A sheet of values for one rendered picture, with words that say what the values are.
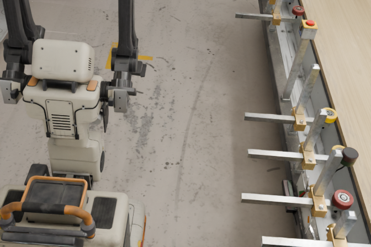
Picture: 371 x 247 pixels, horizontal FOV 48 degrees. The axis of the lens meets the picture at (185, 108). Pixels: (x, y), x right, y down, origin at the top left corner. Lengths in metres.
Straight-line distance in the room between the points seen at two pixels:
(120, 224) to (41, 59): 0.71
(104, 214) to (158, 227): 0.94
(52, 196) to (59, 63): 0.52
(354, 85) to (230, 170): 1.05
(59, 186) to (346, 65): 1.69
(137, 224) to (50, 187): 0.74
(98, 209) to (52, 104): 0.47
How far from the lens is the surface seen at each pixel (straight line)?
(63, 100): 1.62
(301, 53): 2.27
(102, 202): 1.80
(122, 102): 1.65
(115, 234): 1.71
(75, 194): 1.71
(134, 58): 1.70
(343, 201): 1.85
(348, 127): 2.17
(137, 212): 2.39
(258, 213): 2.80
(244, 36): 4.22
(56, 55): 1.60
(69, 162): 1.96
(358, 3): 3.24
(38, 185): 1.77
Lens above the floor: 2.31
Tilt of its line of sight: 44 degrees down
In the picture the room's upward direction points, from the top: 6 degrees clockwise
